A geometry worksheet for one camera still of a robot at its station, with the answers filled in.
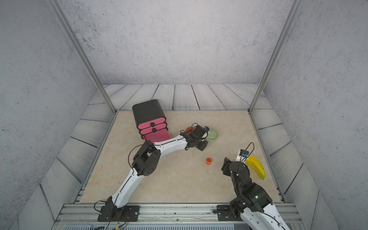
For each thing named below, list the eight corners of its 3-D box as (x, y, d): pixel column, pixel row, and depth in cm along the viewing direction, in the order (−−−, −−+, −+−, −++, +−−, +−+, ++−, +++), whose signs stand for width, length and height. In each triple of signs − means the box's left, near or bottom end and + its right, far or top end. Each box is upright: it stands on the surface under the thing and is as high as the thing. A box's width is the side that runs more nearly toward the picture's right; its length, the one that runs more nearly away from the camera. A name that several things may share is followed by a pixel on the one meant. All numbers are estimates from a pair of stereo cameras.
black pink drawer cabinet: (144, 146, 101) (137, 131, 88) (137, 120, 118) (131, 103, 104) (170, 138, 106) (167, 122, 93) (160, 114, 123) (157, 97, 109)
